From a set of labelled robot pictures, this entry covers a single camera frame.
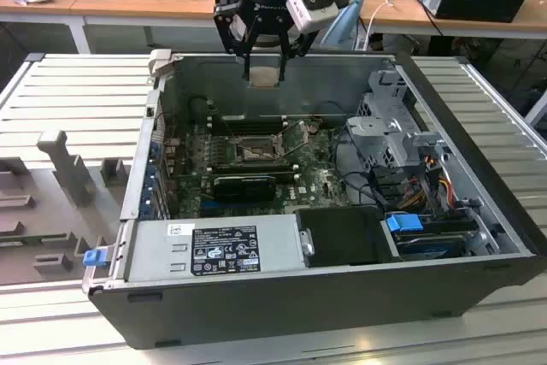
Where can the grey parts rack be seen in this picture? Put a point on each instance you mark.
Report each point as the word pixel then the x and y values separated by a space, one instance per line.
pixel 64 194

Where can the black RAM slot row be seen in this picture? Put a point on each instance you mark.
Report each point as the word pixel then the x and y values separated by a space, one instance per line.
pixel 256 167
pixel 256 125

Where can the black open PC case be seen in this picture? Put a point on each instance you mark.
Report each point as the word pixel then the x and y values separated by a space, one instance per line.
pixel 256 313

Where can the blue disk carrier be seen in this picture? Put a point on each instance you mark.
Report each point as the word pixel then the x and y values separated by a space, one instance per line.
pixel 404 225

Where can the CPU socket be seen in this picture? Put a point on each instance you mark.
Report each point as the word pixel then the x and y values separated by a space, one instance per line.
pixel 256 149

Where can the blue case latch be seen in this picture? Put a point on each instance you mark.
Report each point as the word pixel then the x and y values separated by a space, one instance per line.
pixel 94 258

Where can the silver square CPU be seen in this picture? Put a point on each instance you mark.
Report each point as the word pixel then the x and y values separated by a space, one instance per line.
pixel 265 76

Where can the grey power supply unit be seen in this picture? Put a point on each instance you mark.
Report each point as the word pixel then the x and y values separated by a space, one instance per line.
pixel 149 249

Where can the black graphics card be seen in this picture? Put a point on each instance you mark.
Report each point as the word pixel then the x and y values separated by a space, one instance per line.
pixel 243 189

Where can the black plastic shroud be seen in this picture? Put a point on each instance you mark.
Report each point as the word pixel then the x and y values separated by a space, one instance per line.
pixel 337 237

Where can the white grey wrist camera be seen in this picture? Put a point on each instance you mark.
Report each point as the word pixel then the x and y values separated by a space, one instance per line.
pixel 307 10

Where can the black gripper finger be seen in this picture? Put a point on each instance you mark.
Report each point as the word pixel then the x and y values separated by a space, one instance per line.
pixel 248 66
pixel 281 70

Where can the grey case hinge latch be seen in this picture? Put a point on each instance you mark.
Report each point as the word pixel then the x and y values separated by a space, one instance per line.
pixel 160 63

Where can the round coin battery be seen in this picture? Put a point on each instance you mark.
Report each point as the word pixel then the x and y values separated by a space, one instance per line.
pixel 314 126

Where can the green motherboard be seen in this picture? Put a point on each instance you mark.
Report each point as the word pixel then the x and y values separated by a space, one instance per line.
pixel 316 185

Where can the grey metal disk bay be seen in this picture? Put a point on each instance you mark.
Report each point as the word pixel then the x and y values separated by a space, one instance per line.
pixel 376 134

